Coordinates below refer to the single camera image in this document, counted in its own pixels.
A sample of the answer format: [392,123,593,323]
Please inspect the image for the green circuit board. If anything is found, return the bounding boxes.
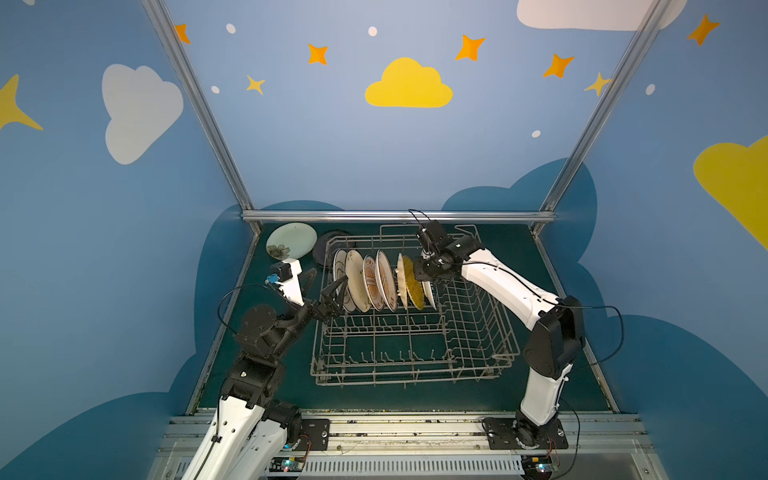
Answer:
[268,457,305,474]
[521,456,554,480]

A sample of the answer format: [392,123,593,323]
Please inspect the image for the right diagonal aluminium post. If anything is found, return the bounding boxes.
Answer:
[539,0,672,222]

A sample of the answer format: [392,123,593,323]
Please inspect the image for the yellow woven plate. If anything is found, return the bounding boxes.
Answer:
[403,255,425,310]

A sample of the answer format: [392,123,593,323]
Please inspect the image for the cream plate floral rim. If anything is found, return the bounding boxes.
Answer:
[345,250,371,313]

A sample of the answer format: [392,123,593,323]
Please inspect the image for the pale green floral plate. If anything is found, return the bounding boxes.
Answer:
[266,222,318,261]

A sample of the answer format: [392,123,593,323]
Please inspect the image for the left green circuit board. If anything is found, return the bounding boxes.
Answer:
[268,457,305,474]

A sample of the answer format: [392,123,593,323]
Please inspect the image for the white plate green text rim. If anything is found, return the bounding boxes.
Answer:
[421,281,436,309]

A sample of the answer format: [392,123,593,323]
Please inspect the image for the right green circuit board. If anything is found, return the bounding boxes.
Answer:
[521,456,554,480]

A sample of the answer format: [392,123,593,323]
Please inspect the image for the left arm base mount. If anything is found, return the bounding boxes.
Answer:
[286,418,331,452]

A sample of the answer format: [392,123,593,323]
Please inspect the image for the left diagonal aluminium post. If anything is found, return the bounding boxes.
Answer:
[141,0,261,236]

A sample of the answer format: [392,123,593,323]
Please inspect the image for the diagonal aluminium post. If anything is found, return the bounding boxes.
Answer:
[141,0,261,236]
[539,0,672,222]

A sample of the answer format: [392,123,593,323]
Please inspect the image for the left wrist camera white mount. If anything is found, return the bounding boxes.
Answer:
[266,258,304,307]

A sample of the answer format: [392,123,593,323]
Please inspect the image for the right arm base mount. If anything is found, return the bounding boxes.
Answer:
[481,417,569,450]

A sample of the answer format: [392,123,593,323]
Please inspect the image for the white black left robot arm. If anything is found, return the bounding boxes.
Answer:
[183,260,348,479]

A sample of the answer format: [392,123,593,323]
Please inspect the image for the dark black plate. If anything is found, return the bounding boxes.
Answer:
[311,230,357,269]

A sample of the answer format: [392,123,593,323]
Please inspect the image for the orange woven plate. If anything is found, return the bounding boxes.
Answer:
[396,254,409,310]

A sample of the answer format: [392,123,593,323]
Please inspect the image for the horizontal aluminium frame bar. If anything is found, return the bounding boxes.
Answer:
[241,209,556,224]

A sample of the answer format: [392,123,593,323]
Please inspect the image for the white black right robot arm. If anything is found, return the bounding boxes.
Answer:
[414,221,584,444]

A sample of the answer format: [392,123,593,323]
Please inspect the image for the grey wire dish rack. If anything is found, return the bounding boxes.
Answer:
[311,225,520,386]

